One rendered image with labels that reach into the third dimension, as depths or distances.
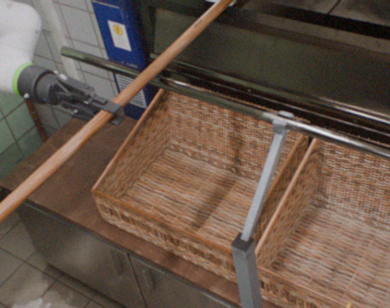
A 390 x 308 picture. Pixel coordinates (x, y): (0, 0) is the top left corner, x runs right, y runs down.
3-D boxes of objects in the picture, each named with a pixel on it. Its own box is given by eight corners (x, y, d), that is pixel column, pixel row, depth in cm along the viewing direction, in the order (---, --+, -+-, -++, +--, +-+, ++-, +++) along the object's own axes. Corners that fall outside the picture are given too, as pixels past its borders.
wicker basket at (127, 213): (179, 133, 232) (167, 75, 213) (314, 180, 205) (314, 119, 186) (99, 220, 205) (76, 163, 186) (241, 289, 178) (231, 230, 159)
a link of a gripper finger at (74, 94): (69, 88, 153) (67, 84, 152) (101, 95, 147) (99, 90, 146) (58, 97, 151) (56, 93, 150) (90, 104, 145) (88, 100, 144)
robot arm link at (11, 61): (3, 90, 170) (-29, 83, 160) (15, 45, 168) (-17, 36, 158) (40, 104, 163) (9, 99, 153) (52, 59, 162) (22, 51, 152)
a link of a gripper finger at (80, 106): (59, 100, 151) (60, 104, 152) (95, 119, 148) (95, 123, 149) (70, 91, 154) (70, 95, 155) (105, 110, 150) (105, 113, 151)
